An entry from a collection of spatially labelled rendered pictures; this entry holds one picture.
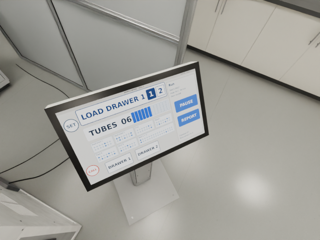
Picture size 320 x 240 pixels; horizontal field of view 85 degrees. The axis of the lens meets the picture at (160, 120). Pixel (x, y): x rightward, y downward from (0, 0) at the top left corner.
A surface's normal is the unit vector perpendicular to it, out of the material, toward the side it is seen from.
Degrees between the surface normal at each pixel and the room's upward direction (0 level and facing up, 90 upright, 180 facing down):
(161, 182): 5
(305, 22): 90
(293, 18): 90
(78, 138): 50
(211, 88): 0
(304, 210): 0
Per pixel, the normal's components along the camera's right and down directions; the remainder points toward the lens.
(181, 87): 0.40, 0.27
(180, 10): -0.47, 0.74
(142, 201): 0.10, -0.47
